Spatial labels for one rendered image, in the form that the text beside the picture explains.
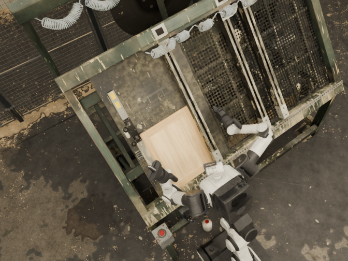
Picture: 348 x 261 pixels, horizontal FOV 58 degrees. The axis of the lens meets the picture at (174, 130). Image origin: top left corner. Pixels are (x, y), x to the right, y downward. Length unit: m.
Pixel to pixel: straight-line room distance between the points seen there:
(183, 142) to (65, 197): 1.83
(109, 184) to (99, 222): 0.44
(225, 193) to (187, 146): 0.64
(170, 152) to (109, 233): 1.40
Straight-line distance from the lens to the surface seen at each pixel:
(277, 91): 2.85
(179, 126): 2.46
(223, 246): 3.18
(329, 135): 4.08
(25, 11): 2.23
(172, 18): 2.33
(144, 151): 2.38
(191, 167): 2.59
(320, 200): 3.68
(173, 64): 2.38
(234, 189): 2.04
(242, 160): 2.17
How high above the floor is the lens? 3.30
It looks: 57 degrees down
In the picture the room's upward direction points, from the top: 11 degrees counter-clockwise
